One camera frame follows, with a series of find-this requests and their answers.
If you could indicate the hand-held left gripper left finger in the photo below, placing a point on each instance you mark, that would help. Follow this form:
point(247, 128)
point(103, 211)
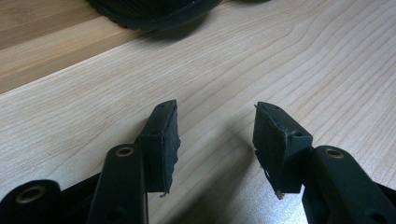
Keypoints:
point(160, 149)

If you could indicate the black leather shoe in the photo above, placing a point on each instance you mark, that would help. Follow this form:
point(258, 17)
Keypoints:
point(155, 14)

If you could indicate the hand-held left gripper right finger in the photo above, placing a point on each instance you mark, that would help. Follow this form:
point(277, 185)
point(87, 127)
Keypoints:
point(277, 155)

